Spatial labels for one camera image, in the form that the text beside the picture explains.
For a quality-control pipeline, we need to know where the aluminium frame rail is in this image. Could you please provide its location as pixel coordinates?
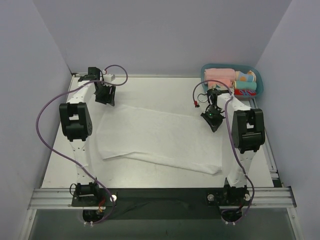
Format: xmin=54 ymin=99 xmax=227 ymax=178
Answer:
xmin=28 ymin=187 xmax=297 ymax=210

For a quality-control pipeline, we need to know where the cartoon print rolled towel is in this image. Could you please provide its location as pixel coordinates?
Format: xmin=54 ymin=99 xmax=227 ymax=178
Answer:
xmin=235 ymin=70 xmax=257 ymax=83

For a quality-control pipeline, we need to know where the teal rolled towel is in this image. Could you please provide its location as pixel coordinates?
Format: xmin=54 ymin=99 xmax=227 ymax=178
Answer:
xmin=233 ymin=81 xmax=257 ymax=91

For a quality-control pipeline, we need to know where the salmon rolled towel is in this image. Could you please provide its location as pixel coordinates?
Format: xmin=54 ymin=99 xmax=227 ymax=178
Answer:
xmin=207 ymin=78 xmax=233 ymax=89

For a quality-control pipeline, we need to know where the pink rolled towel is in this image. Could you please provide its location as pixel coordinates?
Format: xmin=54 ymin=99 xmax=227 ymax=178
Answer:
xmin=204 ymin=68 xmax=236 ymax=82

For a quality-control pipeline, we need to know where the teal plastic basket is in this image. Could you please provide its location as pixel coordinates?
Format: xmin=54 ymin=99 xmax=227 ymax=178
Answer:
xmin=200 ymin=63 xmax=264 ymax=100

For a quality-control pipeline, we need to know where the red patterned rolled towel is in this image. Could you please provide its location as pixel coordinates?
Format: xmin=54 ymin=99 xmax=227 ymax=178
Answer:
xmin=234 ymin=89 xmax=257 ymax=98

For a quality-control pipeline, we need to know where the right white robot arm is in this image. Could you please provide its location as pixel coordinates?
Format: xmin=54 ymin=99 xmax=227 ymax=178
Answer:
xmin=201 ymin=88 xmax=266 ymax=205

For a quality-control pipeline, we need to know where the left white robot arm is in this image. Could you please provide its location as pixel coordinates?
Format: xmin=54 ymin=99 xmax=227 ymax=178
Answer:
xmin=59 ymin=67 xmax=116 ymax=206

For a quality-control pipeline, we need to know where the white towel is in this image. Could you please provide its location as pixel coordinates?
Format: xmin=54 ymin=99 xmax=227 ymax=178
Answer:
xmin=95 ymin=105 xmax=222 ymax=175

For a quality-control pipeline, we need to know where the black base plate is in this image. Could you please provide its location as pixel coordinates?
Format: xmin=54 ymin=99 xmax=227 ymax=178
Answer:
xmin=71 ymin=185 xmax=251 ymax=222

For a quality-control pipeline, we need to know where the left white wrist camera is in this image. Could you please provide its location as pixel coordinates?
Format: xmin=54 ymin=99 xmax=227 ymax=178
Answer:
xmin=103 ymin=73 xmax=116 ymax=83

